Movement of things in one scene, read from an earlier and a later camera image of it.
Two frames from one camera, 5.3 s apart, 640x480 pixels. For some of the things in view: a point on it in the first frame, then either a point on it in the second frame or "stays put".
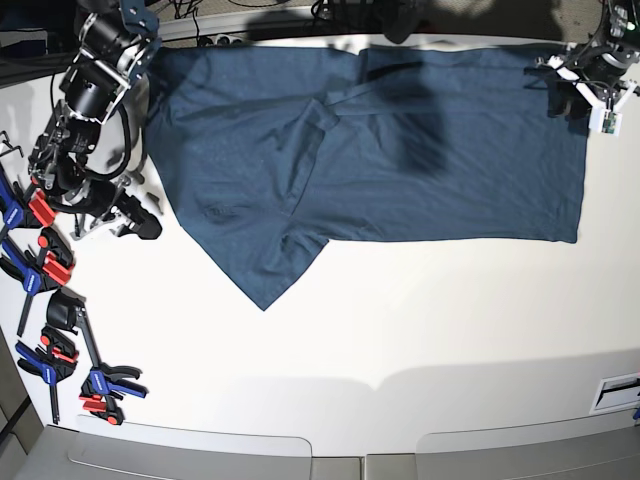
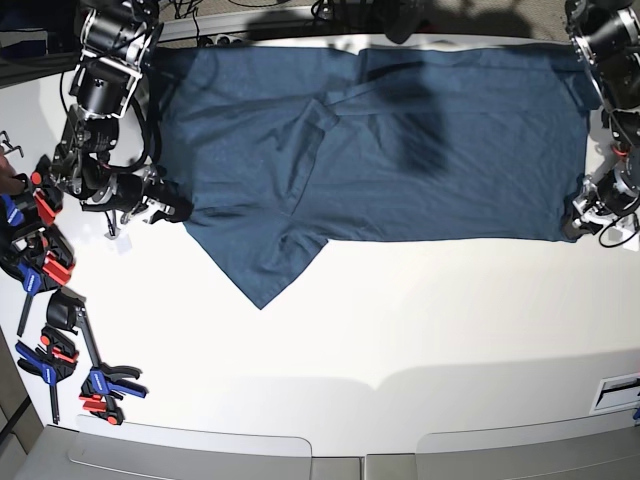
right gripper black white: x=591 y=72 → x=603 y=201
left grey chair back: x=101 y=449 stays put
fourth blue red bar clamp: x=101 y=388 stays put
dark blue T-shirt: x=273 y=151 stays put
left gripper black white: x=92 y=203 → x=125 y=192
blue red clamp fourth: x=54 y=360 stays put
